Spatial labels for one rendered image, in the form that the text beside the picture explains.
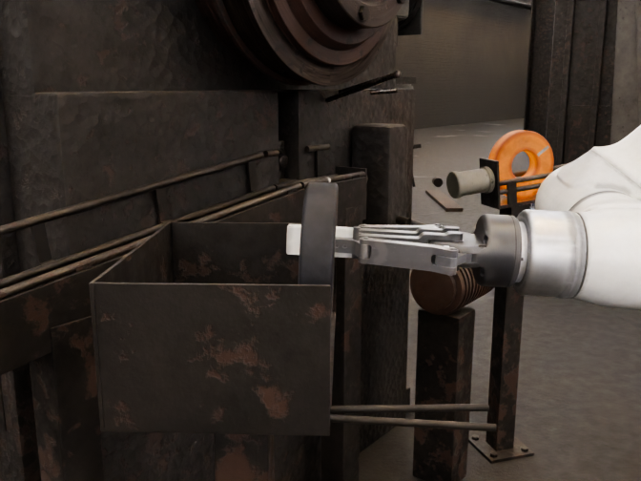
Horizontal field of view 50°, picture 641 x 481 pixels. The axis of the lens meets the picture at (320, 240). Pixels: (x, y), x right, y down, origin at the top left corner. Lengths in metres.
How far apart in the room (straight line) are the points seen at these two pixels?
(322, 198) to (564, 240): 0.24
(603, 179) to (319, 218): 0.35
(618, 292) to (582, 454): 1.16
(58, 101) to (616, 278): 0.72
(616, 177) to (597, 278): 0.17
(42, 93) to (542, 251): 0.69
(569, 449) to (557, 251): 1.21
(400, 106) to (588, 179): 0.86
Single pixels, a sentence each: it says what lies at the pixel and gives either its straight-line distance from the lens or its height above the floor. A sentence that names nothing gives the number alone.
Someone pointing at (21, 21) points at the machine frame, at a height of 0.97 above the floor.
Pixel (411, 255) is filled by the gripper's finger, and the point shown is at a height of 0.72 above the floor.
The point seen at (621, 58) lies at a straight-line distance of 3.91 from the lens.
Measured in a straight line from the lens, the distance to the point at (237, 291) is 0.58.
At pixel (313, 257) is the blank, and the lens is 0.65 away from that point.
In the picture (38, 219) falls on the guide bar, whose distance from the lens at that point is 0.97.
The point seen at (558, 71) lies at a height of 0.97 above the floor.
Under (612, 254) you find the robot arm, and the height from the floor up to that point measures 0.72.
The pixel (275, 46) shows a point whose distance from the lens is 1.14.
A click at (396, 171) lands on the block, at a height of 0.71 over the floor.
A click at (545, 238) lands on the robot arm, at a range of 0.71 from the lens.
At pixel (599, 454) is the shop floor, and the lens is 1.88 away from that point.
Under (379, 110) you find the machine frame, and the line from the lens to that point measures 1.57.
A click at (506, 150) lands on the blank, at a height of 0.74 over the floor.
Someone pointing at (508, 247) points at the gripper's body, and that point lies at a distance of 0.70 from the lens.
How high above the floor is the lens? 0.88
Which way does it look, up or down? 13 degrees down
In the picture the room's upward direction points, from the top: straight up
